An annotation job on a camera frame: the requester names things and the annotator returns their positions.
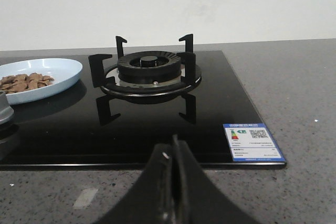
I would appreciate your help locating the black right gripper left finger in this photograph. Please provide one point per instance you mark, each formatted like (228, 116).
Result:
(149, 200)

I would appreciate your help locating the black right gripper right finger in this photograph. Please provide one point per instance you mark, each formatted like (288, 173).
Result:
(197, 199)

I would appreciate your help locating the light blue plate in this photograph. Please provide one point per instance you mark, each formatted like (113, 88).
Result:
(66, 73)

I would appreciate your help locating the brown meat slices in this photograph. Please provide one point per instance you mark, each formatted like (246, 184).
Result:
(24, 82)

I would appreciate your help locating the blue energy label sticker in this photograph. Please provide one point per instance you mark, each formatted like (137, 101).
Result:
(252, 142)

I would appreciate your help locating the black glass gas cooktop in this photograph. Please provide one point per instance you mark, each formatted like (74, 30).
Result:
(84, 128)

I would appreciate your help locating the right burner with pan support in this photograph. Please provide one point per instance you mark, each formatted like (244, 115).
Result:
(147, 74)

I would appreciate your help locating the right silver stove knob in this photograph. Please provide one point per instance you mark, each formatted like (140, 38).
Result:
(6, 111)

